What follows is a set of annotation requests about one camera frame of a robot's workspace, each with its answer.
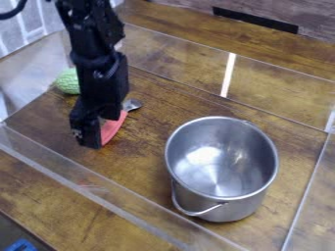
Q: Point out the pink handled metal spoon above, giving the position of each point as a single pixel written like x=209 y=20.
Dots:
x=109 y=127

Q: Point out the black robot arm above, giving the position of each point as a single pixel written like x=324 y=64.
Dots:
x=94 y=30

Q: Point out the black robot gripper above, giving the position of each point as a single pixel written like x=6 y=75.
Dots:
x=102 y=89

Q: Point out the blue object at corner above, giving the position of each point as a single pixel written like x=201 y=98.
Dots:
x=21 y=245

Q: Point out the stainless steel pot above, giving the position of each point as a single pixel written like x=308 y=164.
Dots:
x=221 y=162

